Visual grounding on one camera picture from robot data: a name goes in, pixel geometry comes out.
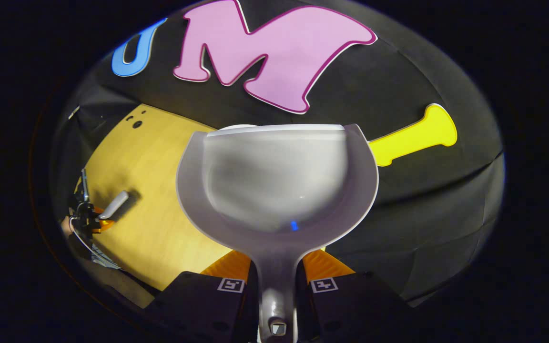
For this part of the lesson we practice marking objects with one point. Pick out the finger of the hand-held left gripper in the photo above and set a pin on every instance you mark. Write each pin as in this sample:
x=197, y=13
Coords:
x=103, y=225

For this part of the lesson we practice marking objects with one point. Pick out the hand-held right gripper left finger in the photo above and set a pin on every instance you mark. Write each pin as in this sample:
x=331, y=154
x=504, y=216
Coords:
x=198, y=305

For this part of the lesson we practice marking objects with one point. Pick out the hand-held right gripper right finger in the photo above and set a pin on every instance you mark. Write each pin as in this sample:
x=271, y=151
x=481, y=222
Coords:
x=360, y=305

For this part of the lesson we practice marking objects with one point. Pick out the small grey broom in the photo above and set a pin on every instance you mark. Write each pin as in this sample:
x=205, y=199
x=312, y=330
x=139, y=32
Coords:
x=115, y=205

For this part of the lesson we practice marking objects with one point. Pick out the grey dustpan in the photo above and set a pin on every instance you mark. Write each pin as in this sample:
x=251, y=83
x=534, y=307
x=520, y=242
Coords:
x=274, y=181

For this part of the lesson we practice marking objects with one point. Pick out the white ribbed garbage bin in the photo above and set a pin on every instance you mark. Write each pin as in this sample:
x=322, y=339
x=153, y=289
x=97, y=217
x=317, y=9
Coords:
x=236, y=126

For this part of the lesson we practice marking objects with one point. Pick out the wooden desktop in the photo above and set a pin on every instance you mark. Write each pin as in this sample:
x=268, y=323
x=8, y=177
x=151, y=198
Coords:
x=150, y=157

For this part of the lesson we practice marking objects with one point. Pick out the black backdrop cloth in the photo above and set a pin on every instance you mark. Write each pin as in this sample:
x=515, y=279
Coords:
x=422, y=214

